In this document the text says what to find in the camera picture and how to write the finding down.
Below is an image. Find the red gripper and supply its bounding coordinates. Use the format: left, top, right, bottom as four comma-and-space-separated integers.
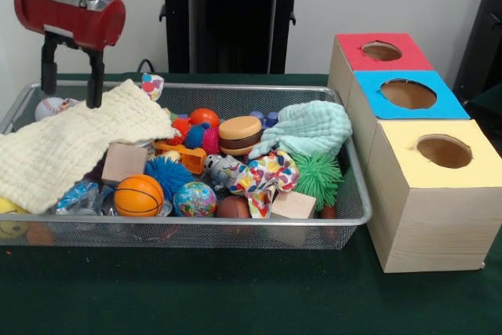
14, 0, 127, 110

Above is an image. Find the striped wooden burger toy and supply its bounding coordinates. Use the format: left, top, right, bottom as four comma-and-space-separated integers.
217, 115, 263, 156

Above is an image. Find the mint green waffle cloth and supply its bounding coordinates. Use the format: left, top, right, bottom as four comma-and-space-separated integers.
247, 100, 353, 160

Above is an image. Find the wooden three-hole box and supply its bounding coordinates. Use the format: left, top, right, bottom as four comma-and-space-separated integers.
327, 32, 502, 274

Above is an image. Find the cream waffle cloth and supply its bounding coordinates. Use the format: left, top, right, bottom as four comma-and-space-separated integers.
0, 78, 181, 214

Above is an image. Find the blue spiky ball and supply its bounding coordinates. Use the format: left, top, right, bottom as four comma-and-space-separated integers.
144, 155, 195, 202

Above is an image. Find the orange basketball toy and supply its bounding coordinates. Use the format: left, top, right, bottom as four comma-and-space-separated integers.
114, 173, 165, 217

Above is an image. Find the globe print ball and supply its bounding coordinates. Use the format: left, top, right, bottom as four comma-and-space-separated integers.
173, 181, 218, 218

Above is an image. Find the brown football toy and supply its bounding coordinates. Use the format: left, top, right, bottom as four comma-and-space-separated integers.
215, 196, 252, 219

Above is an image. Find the colourful patterned cloth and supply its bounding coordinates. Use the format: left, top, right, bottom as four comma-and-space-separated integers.
229, 149, 301, 219

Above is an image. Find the plain wooden cube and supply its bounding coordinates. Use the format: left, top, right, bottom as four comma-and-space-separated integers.
269, 191, 318, 220

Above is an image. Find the green spiky ball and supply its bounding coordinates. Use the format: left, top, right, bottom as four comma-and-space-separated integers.
292, 151, 344, 210

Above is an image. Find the dark green tablecloth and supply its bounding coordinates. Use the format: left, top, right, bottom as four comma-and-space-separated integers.
468, 86, 502, 116
0, 71, 502, 335

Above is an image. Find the black stand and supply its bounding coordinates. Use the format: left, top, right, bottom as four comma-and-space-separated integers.
453, 0, 502, 95

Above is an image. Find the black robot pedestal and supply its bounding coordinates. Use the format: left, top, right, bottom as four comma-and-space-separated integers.
151, 0, 317, 75

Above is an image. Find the shallow wire mesh bin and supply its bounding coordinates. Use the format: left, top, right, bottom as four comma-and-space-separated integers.
0, 79, 373, 252

